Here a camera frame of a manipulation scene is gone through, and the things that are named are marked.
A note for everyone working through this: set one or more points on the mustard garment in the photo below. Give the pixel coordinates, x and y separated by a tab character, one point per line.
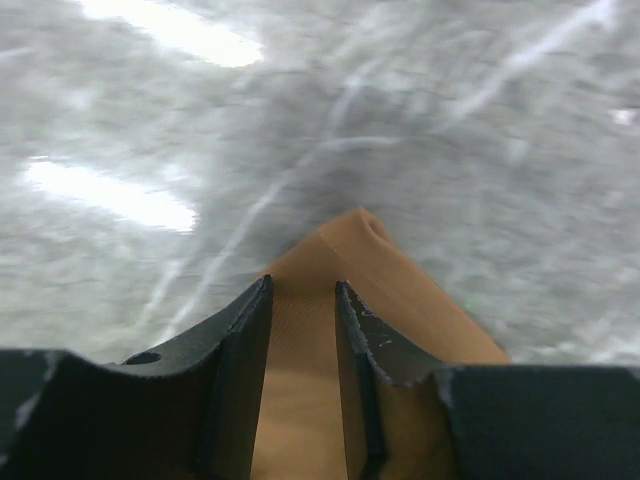
300	433

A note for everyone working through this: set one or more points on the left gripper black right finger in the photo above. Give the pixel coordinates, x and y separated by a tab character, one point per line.
409	415

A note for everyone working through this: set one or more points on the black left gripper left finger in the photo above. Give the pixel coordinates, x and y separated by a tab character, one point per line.
187	408

